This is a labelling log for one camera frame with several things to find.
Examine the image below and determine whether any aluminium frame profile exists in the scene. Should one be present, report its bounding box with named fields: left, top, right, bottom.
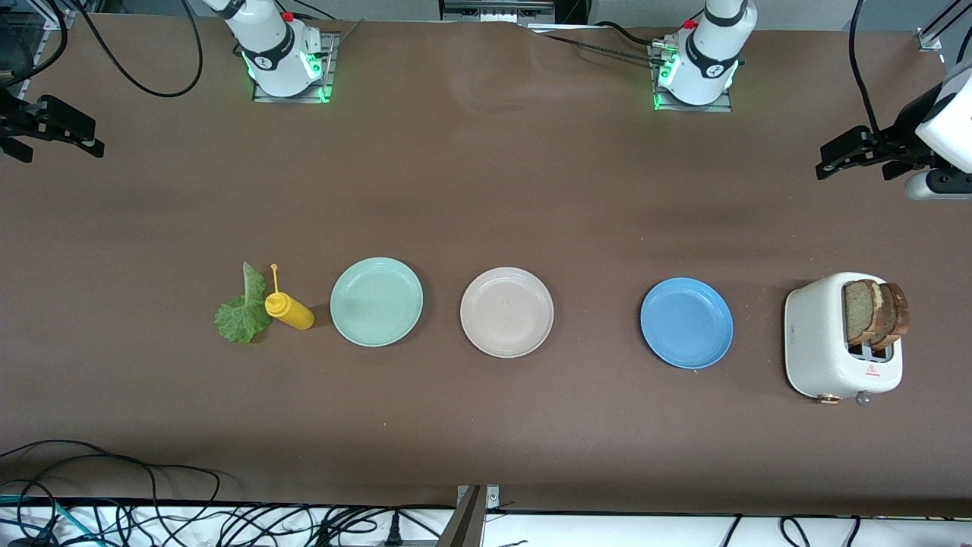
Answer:
left=915, top=0, right=972, bottom=52
left=0, top=0, right=84, bottom=77

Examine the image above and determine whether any blue plate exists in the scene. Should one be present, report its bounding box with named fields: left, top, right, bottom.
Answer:
left=639, top=277, right=734, bottom=371

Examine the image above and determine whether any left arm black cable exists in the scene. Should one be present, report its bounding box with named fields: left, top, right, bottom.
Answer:
left=849, top=0, right=885, bottom=138

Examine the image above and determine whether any beige plate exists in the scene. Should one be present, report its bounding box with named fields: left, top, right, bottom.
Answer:
left=459, top=267, right=555, bottom=359

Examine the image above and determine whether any grey metal box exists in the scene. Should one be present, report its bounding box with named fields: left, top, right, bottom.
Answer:
left=439, top=0, right=557, bottom=24

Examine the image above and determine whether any dark crust bread slice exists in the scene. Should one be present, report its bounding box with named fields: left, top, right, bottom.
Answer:
left=872, top=283, right=910, bottom=352

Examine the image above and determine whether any looped black floor cable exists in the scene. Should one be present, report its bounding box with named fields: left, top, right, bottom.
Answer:
left=0, top=439, right=222, bottom=506

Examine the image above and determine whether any green lettuce leaf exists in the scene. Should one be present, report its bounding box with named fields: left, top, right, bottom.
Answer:
left=214, top=262, right=273, bottom=344

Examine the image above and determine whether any yellow squeeze bottle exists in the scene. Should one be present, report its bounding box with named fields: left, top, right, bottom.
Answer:
left=264, top=264, right=315, bottom=331

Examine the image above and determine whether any light crust bread slice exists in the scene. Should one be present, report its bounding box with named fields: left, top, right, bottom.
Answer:
left=843, top=279, right=885, bottom=346

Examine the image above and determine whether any teal cable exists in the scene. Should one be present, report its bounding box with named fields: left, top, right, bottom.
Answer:
left=0, top=494, right=99, bottom=547

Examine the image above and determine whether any mint green plate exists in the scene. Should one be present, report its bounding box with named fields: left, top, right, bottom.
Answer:
left=330, top=257, right=424, bottom=348

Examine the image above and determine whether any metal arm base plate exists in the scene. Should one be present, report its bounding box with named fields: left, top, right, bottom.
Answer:
left=652, top=42, right=734, bottom=113
left=252, top=32, right=339, bottom=104

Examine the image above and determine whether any metal table edge bracket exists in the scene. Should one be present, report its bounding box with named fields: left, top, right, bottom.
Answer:
left=453, top=484, right=500, bottom=547

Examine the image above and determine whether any white toaster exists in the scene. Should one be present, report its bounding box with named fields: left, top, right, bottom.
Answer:
left=784, top=272, right=904, bottom=407

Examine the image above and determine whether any black cable on tabletop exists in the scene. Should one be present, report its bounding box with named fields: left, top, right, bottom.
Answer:
left=524, top=21, right=673, bottom=68

